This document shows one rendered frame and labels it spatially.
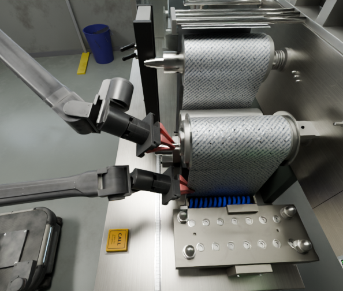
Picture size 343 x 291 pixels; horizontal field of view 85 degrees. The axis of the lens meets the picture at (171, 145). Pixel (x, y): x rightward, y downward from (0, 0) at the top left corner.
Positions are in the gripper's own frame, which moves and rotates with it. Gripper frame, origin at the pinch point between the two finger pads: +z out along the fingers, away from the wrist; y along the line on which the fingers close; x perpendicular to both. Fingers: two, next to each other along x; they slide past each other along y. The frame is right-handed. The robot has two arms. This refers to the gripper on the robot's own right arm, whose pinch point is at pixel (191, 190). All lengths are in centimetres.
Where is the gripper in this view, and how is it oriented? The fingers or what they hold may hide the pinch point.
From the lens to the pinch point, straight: 61.5
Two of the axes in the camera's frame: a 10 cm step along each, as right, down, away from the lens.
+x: 4.9, -5.5, -6.7
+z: 8.7, 2.7, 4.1
